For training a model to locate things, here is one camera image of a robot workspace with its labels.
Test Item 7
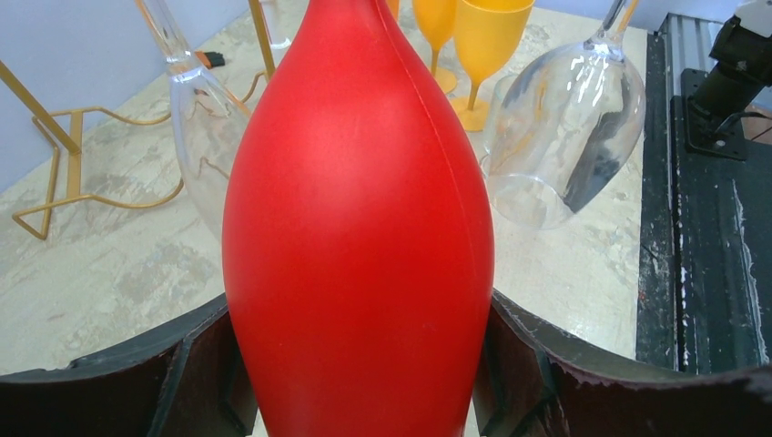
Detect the orange plastic goblet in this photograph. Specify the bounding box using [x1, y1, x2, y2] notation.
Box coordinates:
[386, 0, 401, 20]

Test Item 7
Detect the yellow goblet rear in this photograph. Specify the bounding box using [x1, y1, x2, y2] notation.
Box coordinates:
[411, 0, 457, 94]

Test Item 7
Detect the white pvc pipe frame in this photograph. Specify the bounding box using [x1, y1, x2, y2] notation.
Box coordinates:
[259, 0, 291, 50]

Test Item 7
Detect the clear stemmed glass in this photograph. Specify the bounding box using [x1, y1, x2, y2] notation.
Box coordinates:
[485, 1, 646, 229]

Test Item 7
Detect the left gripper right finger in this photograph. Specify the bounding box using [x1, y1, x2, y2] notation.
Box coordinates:
[472, 292, 771, 436]

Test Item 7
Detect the yellow goblet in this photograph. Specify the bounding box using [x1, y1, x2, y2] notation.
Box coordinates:
[451, 0, 534, 132]
[411, 0, 457, 94]

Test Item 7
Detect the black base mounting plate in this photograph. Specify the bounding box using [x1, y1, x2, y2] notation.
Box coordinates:
[635, 33, 771, 373]

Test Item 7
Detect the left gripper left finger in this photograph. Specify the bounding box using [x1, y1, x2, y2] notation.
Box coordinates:
[1, 296, 257, 436]

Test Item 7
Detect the aluminium rail frame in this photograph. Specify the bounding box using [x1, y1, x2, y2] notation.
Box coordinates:
[661, 13, 723, 96]

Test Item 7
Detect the clear wine glass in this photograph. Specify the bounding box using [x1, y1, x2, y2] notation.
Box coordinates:
[136, 0, 250, 239]

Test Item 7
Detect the yellow goblet front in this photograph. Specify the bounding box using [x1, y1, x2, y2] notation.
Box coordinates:
[451, 0, 534, 132]

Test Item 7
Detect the small black orange object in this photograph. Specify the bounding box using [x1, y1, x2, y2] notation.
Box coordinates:
[195, 51, 226, 69]

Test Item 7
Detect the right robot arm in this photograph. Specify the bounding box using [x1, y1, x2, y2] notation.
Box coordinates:
[681, 1, 771, 161]

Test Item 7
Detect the gold tall wire rack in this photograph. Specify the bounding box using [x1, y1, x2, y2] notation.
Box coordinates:
[1, 1, 275, 240]

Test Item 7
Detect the red plastic goblet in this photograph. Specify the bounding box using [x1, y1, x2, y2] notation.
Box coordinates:
[222, 1, 494, 436]

